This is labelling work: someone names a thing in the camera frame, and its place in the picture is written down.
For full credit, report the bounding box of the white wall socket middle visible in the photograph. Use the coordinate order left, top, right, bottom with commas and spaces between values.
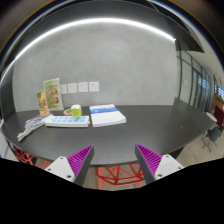
78, 82, 88, 92

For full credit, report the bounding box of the tall green menu stand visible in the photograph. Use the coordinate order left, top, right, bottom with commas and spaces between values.
43, 78, 64, 111

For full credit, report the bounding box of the white round table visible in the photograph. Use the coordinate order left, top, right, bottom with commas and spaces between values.
206, 112, 217, 123

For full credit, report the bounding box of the white wall socket far left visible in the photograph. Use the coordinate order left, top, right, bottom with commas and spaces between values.
60, 84, 68, 94

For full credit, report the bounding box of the white blue book stack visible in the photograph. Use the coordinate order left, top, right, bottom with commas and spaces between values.
89, 104, 126, 127

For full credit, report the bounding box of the brown tape roll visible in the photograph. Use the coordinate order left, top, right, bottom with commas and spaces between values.
63, 108, 72, 116

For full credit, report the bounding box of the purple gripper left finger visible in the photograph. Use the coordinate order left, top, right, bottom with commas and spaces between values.
46, 145, 94, 186

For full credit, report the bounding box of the red metal stool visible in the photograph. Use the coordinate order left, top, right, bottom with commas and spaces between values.
14, 147, 51, 168
95, 163, 145, 190

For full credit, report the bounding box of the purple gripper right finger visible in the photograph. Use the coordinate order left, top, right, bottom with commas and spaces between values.
135, 144, 183, 184

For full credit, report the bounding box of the red metal stool center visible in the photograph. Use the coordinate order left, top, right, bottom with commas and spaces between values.
95, 163, 145, 190

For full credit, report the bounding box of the small orange menu stand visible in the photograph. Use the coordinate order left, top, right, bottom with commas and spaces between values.
36, 90, 50, 117

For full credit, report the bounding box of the dark chair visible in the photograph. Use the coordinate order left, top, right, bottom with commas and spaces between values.
202, 127, 223, 151

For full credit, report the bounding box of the white wall socket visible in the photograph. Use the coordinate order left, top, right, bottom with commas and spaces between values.
68, 83, 77, 93
60, 84, 68, 94
89, 82, 99, 92
78, 82, 88, 92

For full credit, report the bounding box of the green white charger cup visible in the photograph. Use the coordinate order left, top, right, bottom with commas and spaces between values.
71, 104, 82, 117

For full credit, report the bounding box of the white wall socket right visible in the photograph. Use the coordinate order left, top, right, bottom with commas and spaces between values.
89, 82, 99, 92

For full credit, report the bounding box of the curved ceiling light strip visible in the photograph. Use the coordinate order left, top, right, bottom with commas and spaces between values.
3, 18, 176, 84

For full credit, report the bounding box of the white blue booklet stack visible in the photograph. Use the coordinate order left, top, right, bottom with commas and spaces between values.
45, 116, 90, 128

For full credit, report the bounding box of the red metal stool left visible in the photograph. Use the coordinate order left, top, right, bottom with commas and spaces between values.
14, 147, 51, 168

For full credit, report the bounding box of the white cable bundle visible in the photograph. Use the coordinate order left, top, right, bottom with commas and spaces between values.
16, 113, 54, 143

